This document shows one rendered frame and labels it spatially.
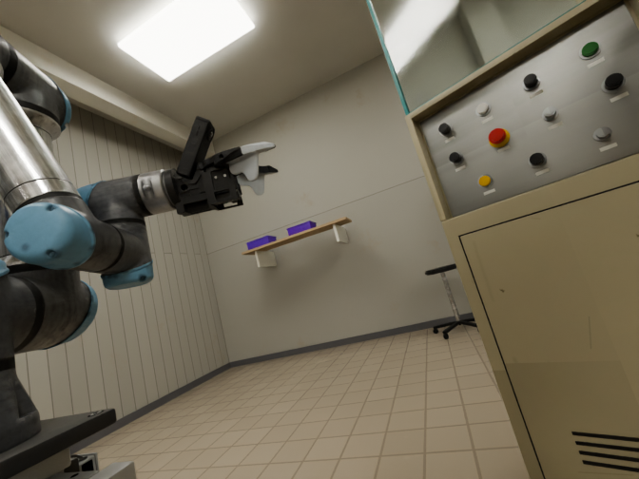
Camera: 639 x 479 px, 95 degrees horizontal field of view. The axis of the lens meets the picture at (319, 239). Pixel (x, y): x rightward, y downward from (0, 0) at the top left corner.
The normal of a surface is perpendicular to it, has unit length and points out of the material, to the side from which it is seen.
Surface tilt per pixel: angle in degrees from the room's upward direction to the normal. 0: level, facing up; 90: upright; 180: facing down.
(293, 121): 90
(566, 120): 90
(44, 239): 90
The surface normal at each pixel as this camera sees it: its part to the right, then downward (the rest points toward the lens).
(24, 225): 0.07, -0.18
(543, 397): -0.66, 0.05
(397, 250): -0.35, -0.07
